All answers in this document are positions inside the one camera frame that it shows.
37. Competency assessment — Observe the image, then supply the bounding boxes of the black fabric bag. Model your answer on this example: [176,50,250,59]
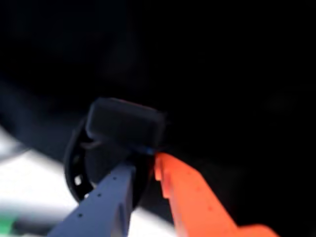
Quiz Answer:
[0,0,316,237]

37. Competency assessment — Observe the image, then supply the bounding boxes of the black marker with green cap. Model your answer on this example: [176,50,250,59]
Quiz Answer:
[0,213,51,236]

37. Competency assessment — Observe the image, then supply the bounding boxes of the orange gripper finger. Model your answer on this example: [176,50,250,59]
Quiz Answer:
[153,152,281,237]

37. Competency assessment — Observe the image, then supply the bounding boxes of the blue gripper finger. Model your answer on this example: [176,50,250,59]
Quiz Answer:
[46,161,137,237]

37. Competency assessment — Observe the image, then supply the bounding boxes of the black bike light with strap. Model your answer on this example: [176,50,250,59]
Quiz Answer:
[63,97,171,203]

